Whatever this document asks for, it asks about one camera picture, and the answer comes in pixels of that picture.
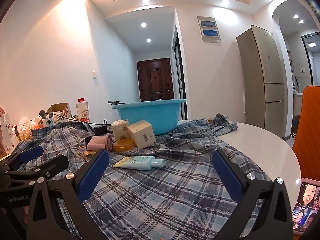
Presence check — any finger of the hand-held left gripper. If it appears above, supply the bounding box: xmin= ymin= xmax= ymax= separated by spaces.
xmin=5 ymin=154 xmax=69 ymax=181
xmin=0 ymin=145 xmax=44 ymax=173

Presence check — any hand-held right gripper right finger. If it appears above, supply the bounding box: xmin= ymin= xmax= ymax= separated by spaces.
xmin=212 ymin=150 xmax=293 ymax=240

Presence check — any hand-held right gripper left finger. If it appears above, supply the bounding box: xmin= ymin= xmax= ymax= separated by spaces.
xmin=26 ymin=149 xmax=110 ymax=240

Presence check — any blue plastic basin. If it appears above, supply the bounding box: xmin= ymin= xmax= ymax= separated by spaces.
xmin=112 ymin=99 xmax=187 ymax=135

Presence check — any small gold foil box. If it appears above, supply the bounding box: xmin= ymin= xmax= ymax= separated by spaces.
xmin=80 ymin=147 xmax=97 ymax=162

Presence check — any pink collapsible cup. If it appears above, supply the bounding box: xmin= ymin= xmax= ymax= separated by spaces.
xmin=87 ymin=133 xmax=114 ymax=152

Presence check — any orange plastic soap box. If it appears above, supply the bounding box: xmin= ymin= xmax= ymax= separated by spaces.
xmin=112 ymin=139 xmax=135 ymax=152

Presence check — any light blue sunscreen tube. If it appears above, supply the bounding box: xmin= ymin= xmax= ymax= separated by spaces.
xmin=113 ymin=156 xmax=165 ymax=171

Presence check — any beige wrapped tissue pack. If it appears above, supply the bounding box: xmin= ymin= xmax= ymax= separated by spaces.
xmin=111 ymin=119 xmax=130 ymax=140

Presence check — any open cardboard box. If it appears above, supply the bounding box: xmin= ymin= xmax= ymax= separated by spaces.
xmin=45 ymin=102 xmax=72 ymax=124

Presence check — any red capped milk bottle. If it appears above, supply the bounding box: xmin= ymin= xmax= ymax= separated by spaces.
xmin=76 ymin=98 xmax=90 ymax=123

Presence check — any beige carton box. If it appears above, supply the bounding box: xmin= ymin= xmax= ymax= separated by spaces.
xmin=127 ymin=120 xmax=157 ymax=149

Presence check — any blue plaid cloth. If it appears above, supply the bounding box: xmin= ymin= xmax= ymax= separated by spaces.
xmin=15 ymin=112 xmax=272 ymax=240

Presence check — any pink smartphone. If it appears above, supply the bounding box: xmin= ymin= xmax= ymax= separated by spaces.
xmin=292 ymin=177 xmax=320 ymax=235

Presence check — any orange chair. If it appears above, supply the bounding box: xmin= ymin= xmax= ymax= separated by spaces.
xmin=292 ymin=85 xmax=320 ymax=185

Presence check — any beige refrigerator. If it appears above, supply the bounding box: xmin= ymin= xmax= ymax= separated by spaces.
xmin=236 ymin=25 xmax=285 ymax=138

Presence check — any black framed glass door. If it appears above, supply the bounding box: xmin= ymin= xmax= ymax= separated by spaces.
xmin=172 ymin=25 xmax=187 ymax=120

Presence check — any dark brown entrance door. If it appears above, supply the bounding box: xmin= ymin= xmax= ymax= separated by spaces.
xmin=137 ymin=58 xmax=174 ymax=102

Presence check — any black cable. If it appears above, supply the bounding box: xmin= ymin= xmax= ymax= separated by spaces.
xmin=54 ymin=114 xmax=113 ymax=127

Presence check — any grey wall panel box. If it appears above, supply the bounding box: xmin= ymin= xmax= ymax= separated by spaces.
xmin=197 ymin=16 xmax=222 ymax=43

